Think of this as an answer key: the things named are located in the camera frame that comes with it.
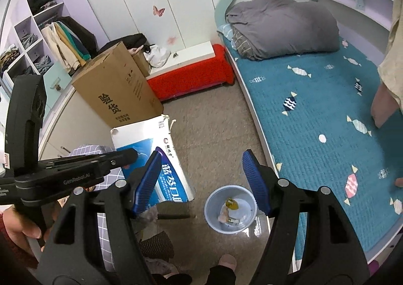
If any lilac stair shelf unit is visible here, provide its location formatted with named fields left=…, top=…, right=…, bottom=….
left=0, top=0, right=109, bottom=100

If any white low cabinet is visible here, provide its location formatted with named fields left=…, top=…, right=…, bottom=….
left=38, top=85, right=113, bottom=160

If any light blue plastic bucket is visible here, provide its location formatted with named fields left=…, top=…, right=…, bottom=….
left=204, top=185, right=257, bottom=235

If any grey checked tablecloth table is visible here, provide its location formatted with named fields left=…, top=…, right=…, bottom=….
left=70, top=145, right=127, bottom=273

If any black clothes pile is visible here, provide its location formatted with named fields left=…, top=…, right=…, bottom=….
left=98, top=33, right=148, bottom=54

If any grey folded duvet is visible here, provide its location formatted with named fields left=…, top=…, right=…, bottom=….
left=225, top=0, right=340, bottom=61

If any large cardboard box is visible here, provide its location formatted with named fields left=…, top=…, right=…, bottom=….
left=72, top=42, right=163, bottom=128

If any hanging jackets row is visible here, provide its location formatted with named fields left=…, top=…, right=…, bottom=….
left=41, top=16, right=97, bottom=74

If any pink slipper foot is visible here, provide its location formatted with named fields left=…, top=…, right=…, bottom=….
left=218, top=254, right=237, bottom=271

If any white plastic bag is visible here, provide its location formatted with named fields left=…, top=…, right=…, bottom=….
left=144, top=44, right=171, bottom=68

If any cream hanging sweater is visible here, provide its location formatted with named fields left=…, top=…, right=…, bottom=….
left=371, top=0, right=403, bottom=128

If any brown paper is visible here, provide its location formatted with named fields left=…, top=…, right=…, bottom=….
left=217, top=205, right=233, bottom=224

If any blue white toothpaste box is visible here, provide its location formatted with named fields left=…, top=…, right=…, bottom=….
left=111, top=115, right=194, bottom=213

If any person's left hand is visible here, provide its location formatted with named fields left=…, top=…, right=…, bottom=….
left=1, top=206, right=52, bottom=256

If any yellow snack wrapper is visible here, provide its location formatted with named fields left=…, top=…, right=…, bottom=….
left=224, top=198, right=239, bottom=211

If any teal candy-print mattress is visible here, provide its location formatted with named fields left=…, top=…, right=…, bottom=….
left=216, top=23, right=403, bottom=263

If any teal bunk bed frame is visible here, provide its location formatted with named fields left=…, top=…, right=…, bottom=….
left=214, top=0, right=403, bottom=273

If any red covered low bench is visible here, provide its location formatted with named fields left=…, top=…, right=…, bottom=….
left=148, top=44, right=235, bottom=101

